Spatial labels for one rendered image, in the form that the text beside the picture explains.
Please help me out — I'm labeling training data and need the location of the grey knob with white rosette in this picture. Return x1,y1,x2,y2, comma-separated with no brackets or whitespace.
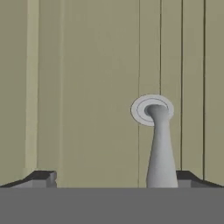
129,93,179,189

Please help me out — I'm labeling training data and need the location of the narrow olive cabinet panel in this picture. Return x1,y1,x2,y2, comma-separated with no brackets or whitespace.
204,0,224,187
182,0,205,181

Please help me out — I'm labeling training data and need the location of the olive drawer front with knob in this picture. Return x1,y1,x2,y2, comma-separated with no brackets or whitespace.
138,0,183,189

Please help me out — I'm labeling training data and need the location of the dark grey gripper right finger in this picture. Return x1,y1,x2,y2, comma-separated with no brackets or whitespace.
175,170,224,189

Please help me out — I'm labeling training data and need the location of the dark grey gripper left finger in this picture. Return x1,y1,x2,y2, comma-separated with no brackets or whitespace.
0,170,58,189

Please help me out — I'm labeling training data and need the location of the wide olive cabinet door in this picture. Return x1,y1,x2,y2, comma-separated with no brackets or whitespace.
0,0,140,189

